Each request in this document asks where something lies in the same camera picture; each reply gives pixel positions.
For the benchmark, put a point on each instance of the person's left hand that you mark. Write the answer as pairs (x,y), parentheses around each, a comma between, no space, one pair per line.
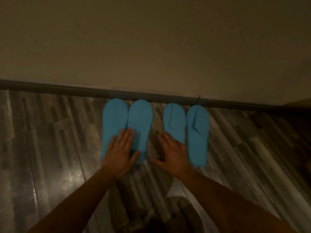
(119,160)

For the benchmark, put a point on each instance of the person's right hand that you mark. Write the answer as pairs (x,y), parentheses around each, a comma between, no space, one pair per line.
(173,160)

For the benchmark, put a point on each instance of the person's left thumb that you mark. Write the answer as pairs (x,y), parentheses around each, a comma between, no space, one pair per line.
(135,157)

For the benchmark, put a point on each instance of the person's left middle finger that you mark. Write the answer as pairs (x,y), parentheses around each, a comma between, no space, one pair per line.
(126,137)

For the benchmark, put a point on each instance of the person's right little finger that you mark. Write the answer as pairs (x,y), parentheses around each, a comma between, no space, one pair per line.
(182,148)

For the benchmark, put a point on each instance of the person's left little finger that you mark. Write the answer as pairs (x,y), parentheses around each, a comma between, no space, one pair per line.
(112,143)

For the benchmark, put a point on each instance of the person's right middle finger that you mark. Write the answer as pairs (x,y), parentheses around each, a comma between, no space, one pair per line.
(169,140)

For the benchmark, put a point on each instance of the person's right thumb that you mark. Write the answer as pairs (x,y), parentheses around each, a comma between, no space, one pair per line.
(157,162)

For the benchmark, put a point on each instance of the person's left forearm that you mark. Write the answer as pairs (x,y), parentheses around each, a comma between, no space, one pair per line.
(73,203)

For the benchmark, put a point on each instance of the person's right forearm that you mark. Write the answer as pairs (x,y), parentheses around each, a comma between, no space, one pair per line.
(230,206)

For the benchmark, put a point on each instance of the blue disposable slipper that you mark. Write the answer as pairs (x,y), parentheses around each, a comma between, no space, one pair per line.
(113,116)
(173,121)
(142,118)
(198,138)

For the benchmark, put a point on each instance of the thin black thread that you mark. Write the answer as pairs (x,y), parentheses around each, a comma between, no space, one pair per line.
(197,100)

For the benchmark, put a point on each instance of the grey baseboard moulding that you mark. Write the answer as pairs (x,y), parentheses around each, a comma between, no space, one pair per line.
(73,87)

